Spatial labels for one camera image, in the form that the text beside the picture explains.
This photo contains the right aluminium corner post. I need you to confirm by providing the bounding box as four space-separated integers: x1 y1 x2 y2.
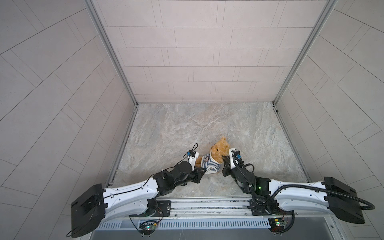
272 0 338 108

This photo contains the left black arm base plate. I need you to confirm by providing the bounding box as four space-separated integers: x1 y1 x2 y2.
148 199 172 217

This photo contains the right green circuit board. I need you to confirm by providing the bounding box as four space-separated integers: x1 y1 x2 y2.
268 218 287 233

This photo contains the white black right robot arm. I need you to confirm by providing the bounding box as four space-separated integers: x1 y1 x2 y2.
223 152 374 224

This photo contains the left green circuit board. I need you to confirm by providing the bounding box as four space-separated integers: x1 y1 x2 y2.
140 220 158 236

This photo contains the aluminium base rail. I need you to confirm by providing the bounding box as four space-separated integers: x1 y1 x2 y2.
81 197 341 240

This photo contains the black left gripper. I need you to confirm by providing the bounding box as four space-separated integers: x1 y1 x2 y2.
171 166 208 189

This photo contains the brown plush teddy bear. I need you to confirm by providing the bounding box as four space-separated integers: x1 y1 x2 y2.
195 137 230 167

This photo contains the aluminium corner post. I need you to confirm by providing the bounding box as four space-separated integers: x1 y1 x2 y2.
84 0 138 108
272 0 338 108

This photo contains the blue white striped knit sweater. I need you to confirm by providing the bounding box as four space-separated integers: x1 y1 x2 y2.
201 154 223 174

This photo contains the green circuit board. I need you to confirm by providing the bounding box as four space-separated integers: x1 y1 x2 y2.
140 220 158 236
268 218 287 233

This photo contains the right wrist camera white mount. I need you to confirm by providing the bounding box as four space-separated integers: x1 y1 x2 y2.
229 148 241 170

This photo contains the left aluminium corner post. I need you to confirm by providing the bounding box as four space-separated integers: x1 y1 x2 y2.
84 0 138 108

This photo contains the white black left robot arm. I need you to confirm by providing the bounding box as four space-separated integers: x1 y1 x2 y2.
67 161 207 238

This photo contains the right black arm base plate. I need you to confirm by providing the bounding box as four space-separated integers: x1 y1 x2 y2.
248 200 293 216

